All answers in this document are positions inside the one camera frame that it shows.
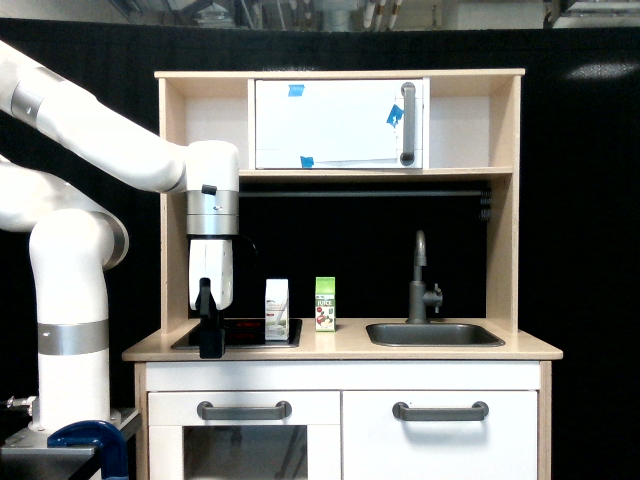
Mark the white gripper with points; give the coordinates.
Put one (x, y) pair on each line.
(210, 290)

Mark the white milk carton box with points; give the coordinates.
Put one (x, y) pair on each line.
(276, 310)

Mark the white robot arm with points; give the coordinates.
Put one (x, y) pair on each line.
(73, 240)

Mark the grey sink basin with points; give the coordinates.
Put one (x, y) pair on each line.
(431, 335)

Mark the black toy stovetop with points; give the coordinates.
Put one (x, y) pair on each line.
(244, 333)

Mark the white oven door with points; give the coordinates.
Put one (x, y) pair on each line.
(306, 445)

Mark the green juice carton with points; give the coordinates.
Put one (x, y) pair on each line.
(325, 304)

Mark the blue clamp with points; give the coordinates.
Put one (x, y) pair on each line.
(105, 437)

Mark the wooden play kitchen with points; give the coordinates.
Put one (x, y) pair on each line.
(486, 104)

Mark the white cabinet door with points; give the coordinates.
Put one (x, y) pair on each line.
(378, 446)

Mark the grey toy faucet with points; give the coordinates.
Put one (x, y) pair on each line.
(420, 298)

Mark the white microwave door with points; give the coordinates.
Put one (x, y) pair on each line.
(335, 124)

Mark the grey oven door handle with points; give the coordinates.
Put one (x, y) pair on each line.
(207, 411)

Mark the black hanging rail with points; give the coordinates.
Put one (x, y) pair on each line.
(367, 193)

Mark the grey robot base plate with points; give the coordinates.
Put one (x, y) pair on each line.
(32, 443)

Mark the grey microwave door handle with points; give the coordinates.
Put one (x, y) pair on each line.
(408, 91)

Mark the grey cabinet door handle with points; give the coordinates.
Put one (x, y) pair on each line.
(477, 412)

